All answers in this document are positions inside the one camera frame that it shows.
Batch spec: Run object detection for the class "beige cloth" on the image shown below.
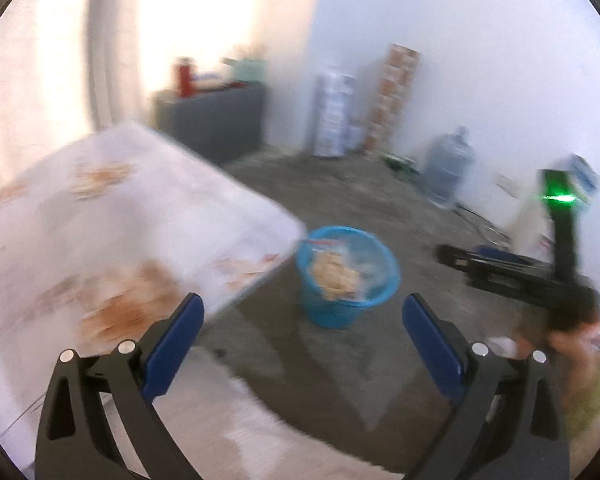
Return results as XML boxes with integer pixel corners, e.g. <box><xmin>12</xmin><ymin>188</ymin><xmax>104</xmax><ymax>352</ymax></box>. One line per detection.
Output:
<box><xmin>309</xmin><ymin>250</ymin><xmax>362</xmax><ymax>301</ymax></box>

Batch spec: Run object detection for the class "cream patterned curtain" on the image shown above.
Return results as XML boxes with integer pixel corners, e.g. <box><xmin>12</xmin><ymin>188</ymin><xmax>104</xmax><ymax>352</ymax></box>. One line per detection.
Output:
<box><xmin>0</xmin><ymin>0</ymin><xmax>317</xmax><ymax>181</ymax></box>

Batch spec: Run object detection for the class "red thermos bottle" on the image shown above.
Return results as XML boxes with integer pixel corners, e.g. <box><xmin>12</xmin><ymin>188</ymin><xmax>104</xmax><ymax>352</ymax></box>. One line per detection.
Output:
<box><xmin>174</xmin><ymin>58</ymin><xmax>195</xmax><ymax>98</ymax></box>

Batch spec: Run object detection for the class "grey cabinet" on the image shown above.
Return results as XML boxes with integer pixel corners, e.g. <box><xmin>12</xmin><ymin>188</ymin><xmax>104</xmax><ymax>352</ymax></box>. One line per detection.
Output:
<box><xmin>154</xmin><ymin>82</ymin><xmax>268</xmax><ymax>165</ymax></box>

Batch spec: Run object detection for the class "person's right hand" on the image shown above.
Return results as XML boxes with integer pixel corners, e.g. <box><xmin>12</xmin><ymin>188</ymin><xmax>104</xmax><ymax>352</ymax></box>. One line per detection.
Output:
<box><xmin>513</xmin><ymin>318</ymin><xmax>600</xmax><ymax>405</ymax></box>

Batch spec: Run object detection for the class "blue white patterned box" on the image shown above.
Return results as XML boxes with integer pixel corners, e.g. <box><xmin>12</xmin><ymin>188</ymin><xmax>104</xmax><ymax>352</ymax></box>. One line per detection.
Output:
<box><xmin>313</xmin><ymin>66</ymin><xmax>355</xmax><ymax>158</ymax></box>

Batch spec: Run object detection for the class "teal utensil holder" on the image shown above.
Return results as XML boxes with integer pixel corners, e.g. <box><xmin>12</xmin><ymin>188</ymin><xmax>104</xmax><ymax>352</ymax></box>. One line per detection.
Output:
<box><xmin>223</xmin><ymin>58</ymin><xmax>266</xmax><ymax>84</ymax></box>

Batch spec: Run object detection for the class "orange patterned roll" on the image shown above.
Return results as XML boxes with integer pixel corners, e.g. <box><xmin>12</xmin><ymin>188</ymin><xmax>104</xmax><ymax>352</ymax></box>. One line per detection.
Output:
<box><xmin>363</xmin><ymin>44</ymin><xmax>420</xmax><ymax>154</ymax></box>

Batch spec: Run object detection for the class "floral plastic tablecloth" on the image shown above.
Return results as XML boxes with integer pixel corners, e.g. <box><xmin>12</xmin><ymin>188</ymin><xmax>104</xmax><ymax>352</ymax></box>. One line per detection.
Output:
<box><xmin>0</xmin><ymin>122</ymin><xmax>306</xmax><ymax>427</ymax></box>

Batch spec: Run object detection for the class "green sleeve right forearm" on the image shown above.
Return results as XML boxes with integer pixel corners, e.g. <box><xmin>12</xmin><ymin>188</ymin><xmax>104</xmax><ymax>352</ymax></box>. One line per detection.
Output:
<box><xmin>564</xmin><ymin>359</ymin><xmax>600</xmax><ymax>440</ymax></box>

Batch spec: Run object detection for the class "water jug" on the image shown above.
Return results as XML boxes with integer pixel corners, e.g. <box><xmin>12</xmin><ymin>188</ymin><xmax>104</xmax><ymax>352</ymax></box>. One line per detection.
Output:
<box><xmin>420</xmin><ymin>126</ymin><xmax>476</xmax><ymax>208</ymax></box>

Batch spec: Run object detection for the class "blue plastic trash basket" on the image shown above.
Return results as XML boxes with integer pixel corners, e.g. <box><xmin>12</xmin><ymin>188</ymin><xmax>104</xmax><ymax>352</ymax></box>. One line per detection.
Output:
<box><xmin>296</xmin><ymin>226</ymin><xmax>401</xmax><ymax>330</ymax></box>

